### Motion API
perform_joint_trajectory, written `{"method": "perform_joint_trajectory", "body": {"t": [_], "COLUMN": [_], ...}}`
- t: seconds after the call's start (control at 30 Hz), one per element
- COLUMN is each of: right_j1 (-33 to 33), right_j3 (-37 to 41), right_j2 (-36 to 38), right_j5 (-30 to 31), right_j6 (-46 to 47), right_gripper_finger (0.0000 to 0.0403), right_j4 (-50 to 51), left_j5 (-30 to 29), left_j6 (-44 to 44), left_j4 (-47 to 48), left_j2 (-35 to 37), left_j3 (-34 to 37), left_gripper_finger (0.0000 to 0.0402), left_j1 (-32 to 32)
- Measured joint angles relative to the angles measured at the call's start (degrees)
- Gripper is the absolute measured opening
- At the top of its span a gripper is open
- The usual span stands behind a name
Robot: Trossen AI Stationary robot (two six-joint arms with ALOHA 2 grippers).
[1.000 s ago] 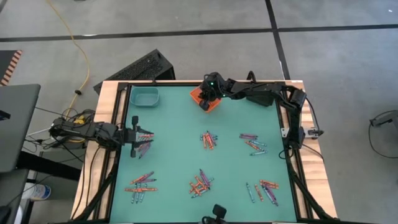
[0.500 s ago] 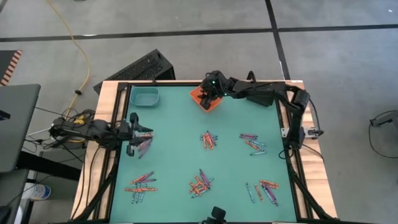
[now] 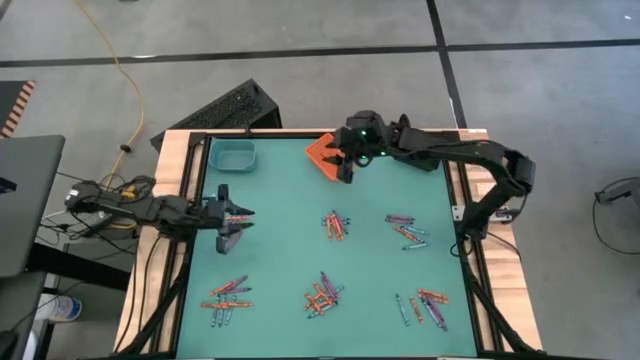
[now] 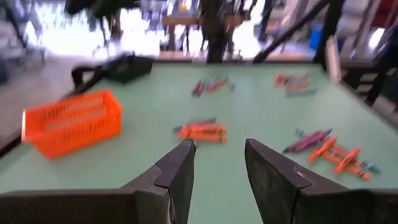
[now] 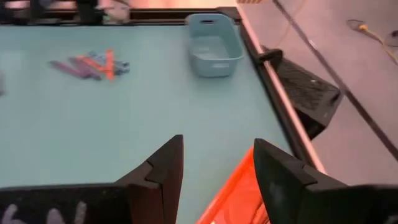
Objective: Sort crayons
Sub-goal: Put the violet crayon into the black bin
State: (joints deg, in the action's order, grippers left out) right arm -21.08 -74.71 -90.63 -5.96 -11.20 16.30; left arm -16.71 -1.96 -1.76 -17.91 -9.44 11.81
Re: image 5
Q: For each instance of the teal plastic bin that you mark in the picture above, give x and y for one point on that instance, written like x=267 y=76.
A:
x=214 y=53

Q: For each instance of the black clamp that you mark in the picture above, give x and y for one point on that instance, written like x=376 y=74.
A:
x=272 y=56

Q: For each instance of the orange crayon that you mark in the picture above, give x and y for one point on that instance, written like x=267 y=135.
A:
x=110 y=65
x=90 y=62

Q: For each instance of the black perforated metal case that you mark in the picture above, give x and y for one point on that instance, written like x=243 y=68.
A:
x=304 y=90

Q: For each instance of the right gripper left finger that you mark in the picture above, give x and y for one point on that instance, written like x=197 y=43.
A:
x=161 y=186

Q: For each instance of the black floor tape strip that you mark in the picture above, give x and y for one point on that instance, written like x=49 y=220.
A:
x=335 y=77

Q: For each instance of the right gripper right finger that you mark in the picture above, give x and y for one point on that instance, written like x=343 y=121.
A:
x=280 y=186

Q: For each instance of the orange plastic basket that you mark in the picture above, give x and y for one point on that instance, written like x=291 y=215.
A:
x=236 y=202

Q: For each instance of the purple crayon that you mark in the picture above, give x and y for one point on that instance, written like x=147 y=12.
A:
x=88 y=72
x=66 y=69

